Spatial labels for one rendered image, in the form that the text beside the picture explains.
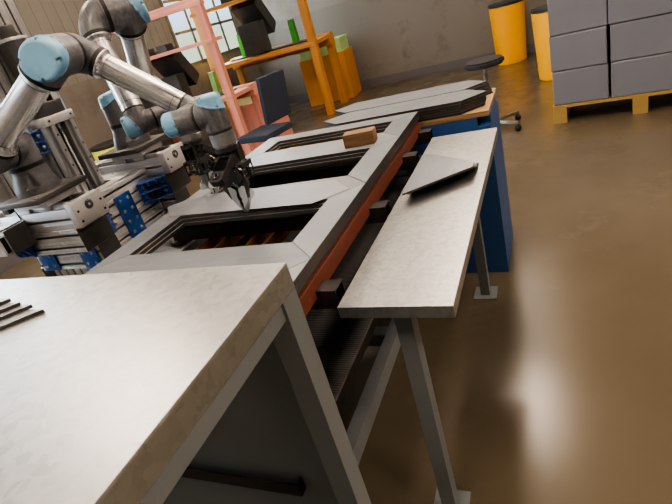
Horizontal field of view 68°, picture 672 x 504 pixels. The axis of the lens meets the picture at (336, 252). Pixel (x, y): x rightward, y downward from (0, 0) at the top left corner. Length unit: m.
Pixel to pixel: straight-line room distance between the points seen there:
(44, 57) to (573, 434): 1.88
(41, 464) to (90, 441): 0.04
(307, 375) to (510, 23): 6.92
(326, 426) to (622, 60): 4.01
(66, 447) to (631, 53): 4.32
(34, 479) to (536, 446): 1.47
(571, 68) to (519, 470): 3.41
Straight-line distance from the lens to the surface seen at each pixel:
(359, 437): 1.48
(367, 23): 8.38
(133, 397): 0.57
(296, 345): 0.73
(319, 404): 0.80
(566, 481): 1.69
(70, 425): 0.59
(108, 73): 1.74
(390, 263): 1.24
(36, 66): 1.66
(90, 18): 2.01
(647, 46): 4.49
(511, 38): 7.48
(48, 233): 2.04
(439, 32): 8.14
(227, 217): 1.67
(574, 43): 4.47
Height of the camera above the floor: 1.35
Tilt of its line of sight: 26 degrees down
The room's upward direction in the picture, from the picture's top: 17 degrees counter-clockwise
